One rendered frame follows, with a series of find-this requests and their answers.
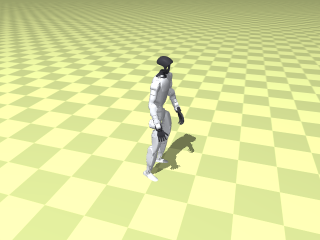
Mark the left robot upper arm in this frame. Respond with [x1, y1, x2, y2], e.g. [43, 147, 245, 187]
[167, 72, 175, 97]

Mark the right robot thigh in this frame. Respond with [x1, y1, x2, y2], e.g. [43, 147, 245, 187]
[149, 119, 163, 154]

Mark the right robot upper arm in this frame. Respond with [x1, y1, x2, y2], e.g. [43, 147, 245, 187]
[148, 80, 161, 109]

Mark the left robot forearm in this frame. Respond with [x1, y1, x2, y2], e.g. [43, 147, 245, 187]
[169, 93, 181, 111]

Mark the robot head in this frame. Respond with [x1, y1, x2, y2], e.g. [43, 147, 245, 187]
[156, 56, 173, 79]

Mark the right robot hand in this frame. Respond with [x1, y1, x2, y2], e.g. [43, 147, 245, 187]
[155, 124, 168, 142]

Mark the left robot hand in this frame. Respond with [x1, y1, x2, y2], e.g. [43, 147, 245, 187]
[175, 106, 184, 125]

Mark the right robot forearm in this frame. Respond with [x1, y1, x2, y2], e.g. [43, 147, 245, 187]
[150, 104, 161, 130]

